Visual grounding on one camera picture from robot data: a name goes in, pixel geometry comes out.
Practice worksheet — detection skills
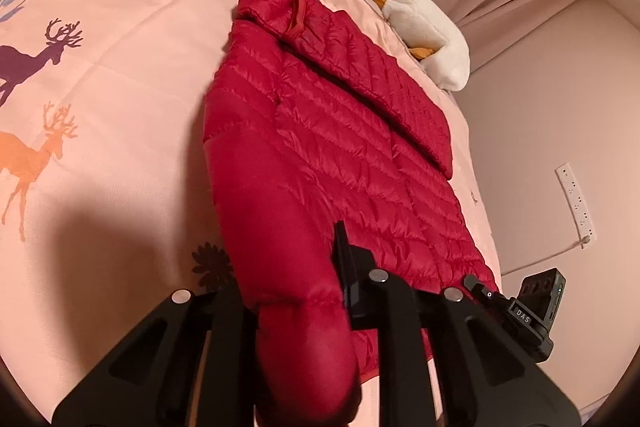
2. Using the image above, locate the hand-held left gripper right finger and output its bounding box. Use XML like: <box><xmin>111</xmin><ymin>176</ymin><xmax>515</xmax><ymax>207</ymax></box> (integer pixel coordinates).
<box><xmin>332</xmin><ymin>221</ymin><xmax>583</xmax><ymax>427</ymax></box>

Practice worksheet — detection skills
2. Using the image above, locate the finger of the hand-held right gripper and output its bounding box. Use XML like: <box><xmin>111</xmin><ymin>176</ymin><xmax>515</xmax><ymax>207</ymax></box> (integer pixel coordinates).
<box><xmin>463</xmin><ymin>274</ymin><xmax>507</xmax><ymax>309</ymax></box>

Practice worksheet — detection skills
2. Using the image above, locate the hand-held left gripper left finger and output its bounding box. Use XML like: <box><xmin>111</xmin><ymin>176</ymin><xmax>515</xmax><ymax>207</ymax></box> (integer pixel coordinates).
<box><xmin>52</xmin><ymin>287</ymin><xmax>261</xmax><ymax>427</ymax></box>

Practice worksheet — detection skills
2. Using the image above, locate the red puffer jacket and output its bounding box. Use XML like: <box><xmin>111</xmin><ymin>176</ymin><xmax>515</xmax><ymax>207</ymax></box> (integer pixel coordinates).
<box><xmin>202</xmin><ymin>0</ymin><xmax>501</xmax><ymax>425</ymax></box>

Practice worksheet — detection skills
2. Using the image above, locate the white power strip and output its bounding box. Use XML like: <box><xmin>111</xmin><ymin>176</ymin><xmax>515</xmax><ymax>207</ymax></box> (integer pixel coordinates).
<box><xmin>555</xmin><ymin>163</ymin><xmax>597</xmax><ymax>251</ymax></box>

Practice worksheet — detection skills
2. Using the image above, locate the pink printed duvet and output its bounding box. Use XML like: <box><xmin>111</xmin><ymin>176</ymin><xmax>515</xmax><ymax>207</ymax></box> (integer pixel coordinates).
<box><xmin>0</xmin><ymin>0</ymin><xmax>503</xmax><ymax>427</ymax></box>

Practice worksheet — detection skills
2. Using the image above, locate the white plush goose toy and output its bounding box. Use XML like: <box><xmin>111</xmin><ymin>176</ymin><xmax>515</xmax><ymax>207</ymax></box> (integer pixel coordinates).
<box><xmin>314</xmin><ymin>0</ymin><xmax>472</xmax><ymax>92</ymax></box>

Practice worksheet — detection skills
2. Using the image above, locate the white power cable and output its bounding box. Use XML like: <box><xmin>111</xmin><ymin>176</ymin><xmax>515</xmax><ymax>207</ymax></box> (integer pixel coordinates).
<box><xmin>500</xmin><ymin>234</ymin><xmax>592</xmax><ymax>278</ymax></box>

